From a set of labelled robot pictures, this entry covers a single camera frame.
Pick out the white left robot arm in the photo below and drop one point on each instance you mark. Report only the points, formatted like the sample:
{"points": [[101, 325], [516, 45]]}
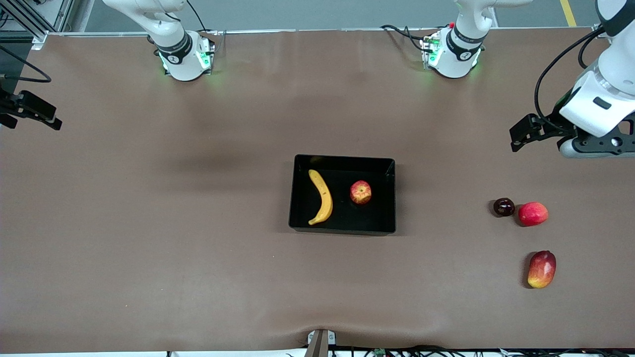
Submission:
{"points": [[459, 54]]}

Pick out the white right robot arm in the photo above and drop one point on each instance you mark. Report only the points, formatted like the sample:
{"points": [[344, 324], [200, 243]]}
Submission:
{"points": [[183, 59]]}

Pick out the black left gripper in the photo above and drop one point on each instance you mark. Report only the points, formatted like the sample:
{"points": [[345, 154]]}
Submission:
{"points": [[549, 127]]}

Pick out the aluminium frame with black struts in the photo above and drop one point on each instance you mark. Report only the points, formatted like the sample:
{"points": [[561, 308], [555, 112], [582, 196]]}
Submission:
{"points": [[39, 38]]}

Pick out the red yellow mango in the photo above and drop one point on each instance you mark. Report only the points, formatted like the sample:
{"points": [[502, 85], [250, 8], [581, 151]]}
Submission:
{"points": [[541, 269]]}

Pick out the dark purple plum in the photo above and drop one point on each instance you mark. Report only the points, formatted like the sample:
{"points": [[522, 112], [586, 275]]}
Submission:
{"points": [[503, 207]]}

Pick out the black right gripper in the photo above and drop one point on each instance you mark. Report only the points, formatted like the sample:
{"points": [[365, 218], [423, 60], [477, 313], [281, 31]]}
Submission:
{"points": [[15, 105]]}

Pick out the grey metal camera mount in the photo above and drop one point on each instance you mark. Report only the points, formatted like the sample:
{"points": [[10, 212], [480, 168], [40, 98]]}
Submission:
{"points": [[320, 342]]}

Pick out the red peach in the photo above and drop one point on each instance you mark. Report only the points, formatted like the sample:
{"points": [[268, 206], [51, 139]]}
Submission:
{"points": [[533, 214]]}

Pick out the red yellow apple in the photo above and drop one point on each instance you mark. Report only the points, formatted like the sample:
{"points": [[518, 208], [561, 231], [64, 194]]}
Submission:
{"points": [[360, 193]]}

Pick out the black plastic box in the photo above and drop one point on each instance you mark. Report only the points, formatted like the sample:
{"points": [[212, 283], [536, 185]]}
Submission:
{"points": [[367, 218]]}

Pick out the yellow banana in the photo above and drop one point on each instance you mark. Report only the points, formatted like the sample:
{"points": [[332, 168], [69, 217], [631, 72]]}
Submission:
{"points": [[325, 196]]}

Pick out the large table mat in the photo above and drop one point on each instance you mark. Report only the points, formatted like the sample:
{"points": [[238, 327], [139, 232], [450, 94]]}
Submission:
{"points": [[248, 287]]}

